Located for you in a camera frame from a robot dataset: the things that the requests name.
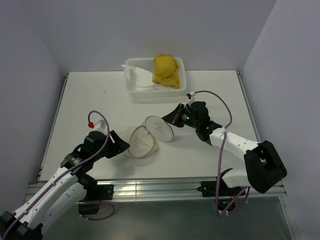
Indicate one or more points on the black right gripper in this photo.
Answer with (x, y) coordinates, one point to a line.
(174, 117)

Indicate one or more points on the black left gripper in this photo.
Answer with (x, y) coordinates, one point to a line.
(118, 146)

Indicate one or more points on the yellow bra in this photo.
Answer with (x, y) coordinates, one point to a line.
(165, 71)

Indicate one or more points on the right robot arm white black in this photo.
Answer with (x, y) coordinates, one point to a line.
(263, 167)

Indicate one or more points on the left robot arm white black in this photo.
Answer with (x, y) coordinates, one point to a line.
(69, 185)

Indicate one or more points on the white bra in basket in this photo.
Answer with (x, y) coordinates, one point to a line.
(138, 79)

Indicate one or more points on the white perforated plastic basket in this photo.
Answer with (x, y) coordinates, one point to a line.
(147, 64)

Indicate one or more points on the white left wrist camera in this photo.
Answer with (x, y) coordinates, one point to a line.
(99, 126)

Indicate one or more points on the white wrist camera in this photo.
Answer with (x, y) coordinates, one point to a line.
(99, 126)
(190, 98)

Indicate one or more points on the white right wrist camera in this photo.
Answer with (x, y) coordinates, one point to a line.
(190, 98)

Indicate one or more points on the aluminium mounting rail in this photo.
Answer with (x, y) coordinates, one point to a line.
(170, 189)

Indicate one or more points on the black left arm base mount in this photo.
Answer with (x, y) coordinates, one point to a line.
(97, 198)

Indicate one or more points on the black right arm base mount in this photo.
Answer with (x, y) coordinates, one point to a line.
(225, 196)

